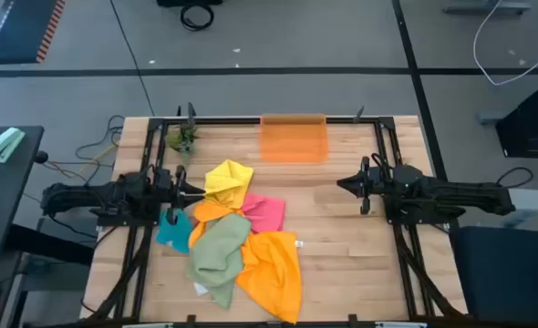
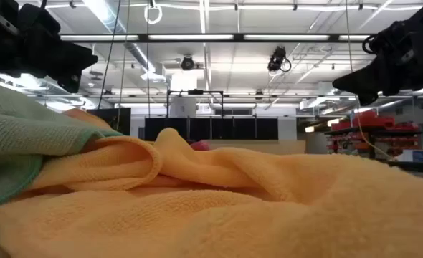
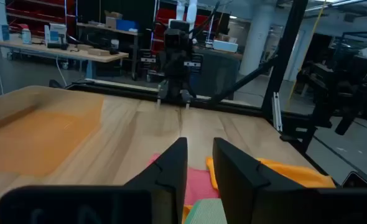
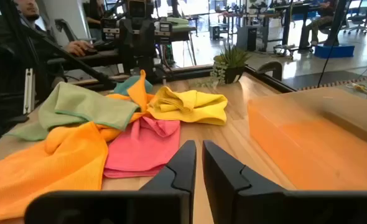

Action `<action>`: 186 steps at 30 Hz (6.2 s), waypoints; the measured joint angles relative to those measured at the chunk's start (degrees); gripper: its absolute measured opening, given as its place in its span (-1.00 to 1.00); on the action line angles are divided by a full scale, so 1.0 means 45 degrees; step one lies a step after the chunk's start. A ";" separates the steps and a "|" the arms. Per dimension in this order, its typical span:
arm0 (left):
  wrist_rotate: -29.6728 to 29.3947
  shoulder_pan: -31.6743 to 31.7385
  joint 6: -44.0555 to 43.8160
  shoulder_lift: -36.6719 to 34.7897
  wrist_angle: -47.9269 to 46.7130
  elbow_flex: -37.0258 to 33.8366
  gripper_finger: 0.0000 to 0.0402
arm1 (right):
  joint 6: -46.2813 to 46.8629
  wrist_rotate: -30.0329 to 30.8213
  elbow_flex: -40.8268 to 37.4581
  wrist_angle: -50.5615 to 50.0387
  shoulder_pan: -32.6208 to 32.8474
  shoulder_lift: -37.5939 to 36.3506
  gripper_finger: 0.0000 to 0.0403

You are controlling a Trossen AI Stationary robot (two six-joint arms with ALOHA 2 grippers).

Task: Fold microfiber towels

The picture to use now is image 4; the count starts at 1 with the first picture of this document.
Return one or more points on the white metal bracket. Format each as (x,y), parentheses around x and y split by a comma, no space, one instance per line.
(29,93)

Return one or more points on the black computer tower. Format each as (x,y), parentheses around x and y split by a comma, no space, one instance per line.
(246,39)

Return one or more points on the black standing desk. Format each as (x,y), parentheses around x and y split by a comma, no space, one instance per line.
(286,28)

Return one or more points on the light green microfiber towel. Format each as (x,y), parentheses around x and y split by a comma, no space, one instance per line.
(87,105)

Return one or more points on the teal microfiber towel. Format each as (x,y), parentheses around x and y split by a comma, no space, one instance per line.
(122,87)

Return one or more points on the person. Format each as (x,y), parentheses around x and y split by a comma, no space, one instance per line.
(31,7)
(325,12)
(94,12)

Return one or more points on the blue floor pad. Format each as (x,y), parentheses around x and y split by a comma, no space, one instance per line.
(334,52)

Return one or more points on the black computer mouse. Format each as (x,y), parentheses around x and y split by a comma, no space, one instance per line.
(92,50)

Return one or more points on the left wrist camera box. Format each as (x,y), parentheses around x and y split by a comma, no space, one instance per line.
(139,8)

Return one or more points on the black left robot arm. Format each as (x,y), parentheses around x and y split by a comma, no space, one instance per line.
(138,46)

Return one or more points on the pink microfiber towel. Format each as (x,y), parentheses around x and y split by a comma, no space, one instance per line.
(140,149)

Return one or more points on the yellow microfiber towel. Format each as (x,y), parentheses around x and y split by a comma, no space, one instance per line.
(196,109)

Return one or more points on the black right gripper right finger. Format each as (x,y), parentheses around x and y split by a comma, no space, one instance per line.
(224,177)

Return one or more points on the person's hand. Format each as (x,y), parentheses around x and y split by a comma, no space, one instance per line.
(77,48)

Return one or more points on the orange translucent plastic bin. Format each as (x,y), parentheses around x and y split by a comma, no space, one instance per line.
(311,149)

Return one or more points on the small potted succulent plant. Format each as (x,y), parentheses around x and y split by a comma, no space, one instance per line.
(233,74)

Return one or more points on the grey office chair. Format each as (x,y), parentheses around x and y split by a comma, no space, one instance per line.
(359,18)

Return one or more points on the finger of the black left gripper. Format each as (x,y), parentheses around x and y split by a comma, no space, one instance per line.
(126,53)
(149,53)

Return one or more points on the black orange-edged floor mat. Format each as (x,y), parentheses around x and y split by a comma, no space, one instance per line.
(326,77)

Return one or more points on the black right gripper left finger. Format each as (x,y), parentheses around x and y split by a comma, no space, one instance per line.
(180,174)

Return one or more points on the black office desk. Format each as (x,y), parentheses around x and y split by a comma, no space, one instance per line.
(102,56)

